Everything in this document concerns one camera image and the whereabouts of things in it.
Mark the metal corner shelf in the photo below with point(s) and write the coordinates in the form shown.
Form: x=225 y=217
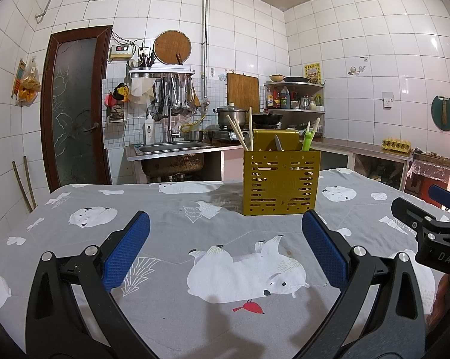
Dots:
x=307 y=111

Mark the knife holder with knives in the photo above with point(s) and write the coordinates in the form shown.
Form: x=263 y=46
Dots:
x=146 y=63

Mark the white soap bottle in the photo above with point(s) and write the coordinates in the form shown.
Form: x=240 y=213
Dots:
x=148 y=131

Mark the hanging red yellow scrubbers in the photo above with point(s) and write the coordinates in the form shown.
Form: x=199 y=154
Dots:
x=120 y=93

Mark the black wok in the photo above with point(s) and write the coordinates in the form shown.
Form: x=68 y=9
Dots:
x=268 y=119

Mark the hanging white cloth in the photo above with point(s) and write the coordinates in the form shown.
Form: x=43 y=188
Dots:
x=142 y=89

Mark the row of hanging metal utensils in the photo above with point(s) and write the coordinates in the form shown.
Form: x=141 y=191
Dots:
x=176 y=97

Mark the steel sink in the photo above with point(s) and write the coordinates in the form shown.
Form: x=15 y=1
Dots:
x=172 y=146

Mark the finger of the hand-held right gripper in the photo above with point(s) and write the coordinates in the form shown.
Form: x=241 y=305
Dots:
x=406 y=211
x=443 y=196

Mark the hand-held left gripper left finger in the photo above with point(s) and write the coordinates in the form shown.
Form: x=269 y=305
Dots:
x=127 y=246

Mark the metal wall pipe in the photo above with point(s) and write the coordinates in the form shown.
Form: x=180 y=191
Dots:
x=205 y=26

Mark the metal wall rack shelf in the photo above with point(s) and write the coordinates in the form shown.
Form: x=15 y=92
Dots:
x=165 y=70

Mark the hanging plastic bag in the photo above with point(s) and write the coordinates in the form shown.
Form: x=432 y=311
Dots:
x=28 y=86

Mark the beige bowl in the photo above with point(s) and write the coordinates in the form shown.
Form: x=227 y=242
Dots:
x=276 y=78

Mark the rectangular wooden cutting board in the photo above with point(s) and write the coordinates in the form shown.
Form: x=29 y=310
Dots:
x=242 y=89

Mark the thin wooden stick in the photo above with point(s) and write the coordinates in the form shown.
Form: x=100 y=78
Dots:
x=22 y=185
x=30 y=181

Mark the side table with lace cloth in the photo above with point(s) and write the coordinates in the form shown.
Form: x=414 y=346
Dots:
x=434 y=168

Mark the yellow egg carton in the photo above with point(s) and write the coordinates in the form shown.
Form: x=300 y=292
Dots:
x=396 y=145

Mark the white wall socket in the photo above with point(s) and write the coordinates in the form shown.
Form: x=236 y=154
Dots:
x=388 y=99

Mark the yellow wall poster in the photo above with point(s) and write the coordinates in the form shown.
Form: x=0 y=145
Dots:
x=312 y=74

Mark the round bamboo board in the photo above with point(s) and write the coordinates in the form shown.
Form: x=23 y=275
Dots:
x=171 y=46

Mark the hanging colourful packet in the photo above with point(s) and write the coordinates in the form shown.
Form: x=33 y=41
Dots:
x=17 y=76

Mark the white wall controller box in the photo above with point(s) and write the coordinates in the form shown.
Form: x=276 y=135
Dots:
x=122 y=50

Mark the green round wall board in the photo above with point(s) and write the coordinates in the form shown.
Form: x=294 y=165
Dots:
x=436 y=114

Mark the wall hook stickers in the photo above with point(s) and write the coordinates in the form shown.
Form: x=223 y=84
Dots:
x=355 y=70

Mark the grey printed tablecloth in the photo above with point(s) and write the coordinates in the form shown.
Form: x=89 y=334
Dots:
x=210 y=224

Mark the yellow perforated utensil holder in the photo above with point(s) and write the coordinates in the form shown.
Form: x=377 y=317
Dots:
x=281 y=187

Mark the small steel pot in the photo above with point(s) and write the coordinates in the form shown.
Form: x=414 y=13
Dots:
x=197 y=135

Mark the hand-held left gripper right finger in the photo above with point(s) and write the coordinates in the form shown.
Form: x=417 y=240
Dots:
x=325 y=250

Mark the metal faucet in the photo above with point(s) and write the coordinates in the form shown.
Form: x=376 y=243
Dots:
x=170 y=131

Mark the kitchen counter with cabinets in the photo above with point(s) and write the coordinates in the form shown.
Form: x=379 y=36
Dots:
x=359 y=146

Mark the steel gas stove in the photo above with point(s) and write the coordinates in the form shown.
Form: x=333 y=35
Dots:
x=221 y=134

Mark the steel pot with lid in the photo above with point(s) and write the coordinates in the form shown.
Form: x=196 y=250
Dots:
x=228 y=117

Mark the brown frosted glass door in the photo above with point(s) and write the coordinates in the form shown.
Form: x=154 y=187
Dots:
x=75 y=112

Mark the dark shallow pan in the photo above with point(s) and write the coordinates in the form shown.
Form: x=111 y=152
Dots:
x=296 y=79

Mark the row of sauce bottles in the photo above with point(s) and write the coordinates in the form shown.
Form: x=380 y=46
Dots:
x=284 y=99

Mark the person's right hand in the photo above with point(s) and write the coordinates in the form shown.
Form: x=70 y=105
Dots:
x=441 y=299

